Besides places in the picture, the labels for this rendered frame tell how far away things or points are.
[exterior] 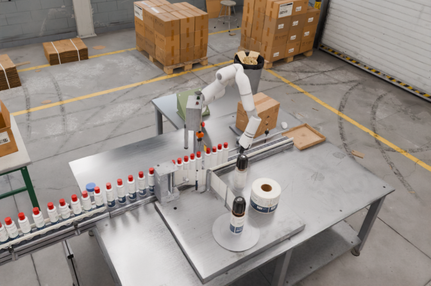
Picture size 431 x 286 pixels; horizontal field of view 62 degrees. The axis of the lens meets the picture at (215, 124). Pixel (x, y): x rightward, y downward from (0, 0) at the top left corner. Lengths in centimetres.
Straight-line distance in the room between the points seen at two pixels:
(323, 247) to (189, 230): 136
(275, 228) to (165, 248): 72
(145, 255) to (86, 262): 115
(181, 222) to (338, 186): 126
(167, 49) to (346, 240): 391
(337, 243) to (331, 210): 68
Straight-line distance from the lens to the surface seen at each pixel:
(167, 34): 585
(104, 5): 781
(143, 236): 249
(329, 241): 343
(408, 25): 652
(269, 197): 248
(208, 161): 275
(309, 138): 342
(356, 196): 298
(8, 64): 620
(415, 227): 422
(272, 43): 631
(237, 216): 230
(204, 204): 258
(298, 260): 323
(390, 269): 376
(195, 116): 247
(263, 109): 317
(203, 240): 239
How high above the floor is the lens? 278
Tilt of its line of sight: 35 degrees down
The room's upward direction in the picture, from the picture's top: 4 degrees clockwise
